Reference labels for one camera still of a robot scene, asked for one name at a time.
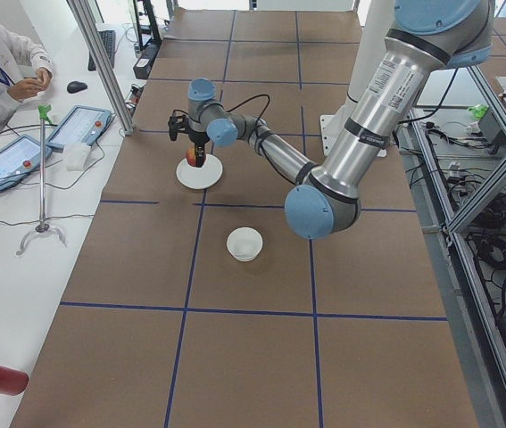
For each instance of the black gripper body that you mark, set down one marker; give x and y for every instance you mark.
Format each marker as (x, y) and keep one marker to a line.
(198, 140)

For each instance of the red yellow apple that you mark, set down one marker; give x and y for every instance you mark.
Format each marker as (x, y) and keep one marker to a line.
(189, 157)

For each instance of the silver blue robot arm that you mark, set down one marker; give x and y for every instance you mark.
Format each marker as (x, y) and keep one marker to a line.
(425, 36)

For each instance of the white round plate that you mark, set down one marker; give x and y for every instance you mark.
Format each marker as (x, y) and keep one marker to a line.
(199, 178)

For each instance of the white plastic bowl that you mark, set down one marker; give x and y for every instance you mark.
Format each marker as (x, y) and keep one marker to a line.
(244, 244)

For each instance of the person's hand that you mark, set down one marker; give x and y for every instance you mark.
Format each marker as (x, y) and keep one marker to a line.
(31, 87)

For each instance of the black power strip box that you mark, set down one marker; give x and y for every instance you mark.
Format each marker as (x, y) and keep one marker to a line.
(144, 64)

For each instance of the teach pendant tablet far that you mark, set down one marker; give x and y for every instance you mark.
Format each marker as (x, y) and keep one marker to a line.
(82, 125)

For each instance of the teach pendant tablet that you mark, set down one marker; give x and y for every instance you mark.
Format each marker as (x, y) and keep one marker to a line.
(82, 125)
(18, 159)

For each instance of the black computer mouse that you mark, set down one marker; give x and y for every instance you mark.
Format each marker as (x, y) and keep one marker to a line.
(75, 86)

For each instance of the silver stand with green clip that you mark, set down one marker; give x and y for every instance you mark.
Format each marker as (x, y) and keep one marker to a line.
(42, 229)

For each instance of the brown paper table cover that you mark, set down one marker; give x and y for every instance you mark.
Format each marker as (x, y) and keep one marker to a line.
(159, 326)

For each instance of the teach pendant tablet near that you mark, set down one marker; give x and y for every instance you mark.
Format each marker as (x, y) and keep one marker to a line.
(18, 159)

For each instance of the grey box with green tag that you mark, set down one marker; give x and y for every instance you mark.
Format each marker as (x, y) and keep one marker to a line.
(488, 128)

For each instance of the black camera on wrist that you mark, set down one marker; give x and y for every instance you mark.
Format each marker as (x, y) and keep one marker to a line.
(177, 124)

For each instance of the aluminium frame post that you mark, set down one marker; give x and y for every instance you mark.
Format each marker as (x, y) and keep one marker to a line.
(86, 22)

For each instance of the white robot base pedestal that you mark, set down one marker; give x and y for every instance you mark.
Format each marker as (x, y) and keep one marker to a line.
(371, 51)

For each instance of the aluminium frame rail right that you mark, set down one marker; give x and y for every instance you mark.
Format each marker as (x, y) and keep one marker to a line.
(461, 192)

